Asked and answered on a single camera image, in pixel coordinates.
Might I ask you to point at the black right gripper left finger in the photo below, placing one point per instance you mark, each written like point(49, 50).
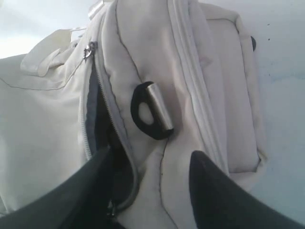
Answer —
point(81, 202)

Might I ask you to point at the cream fabric duffel bag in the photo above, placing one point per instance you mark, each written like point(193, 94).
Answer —
point(153, 81)

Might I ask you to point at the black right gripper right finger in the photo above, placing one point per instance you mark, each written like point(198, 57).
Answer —
point(219, 203)

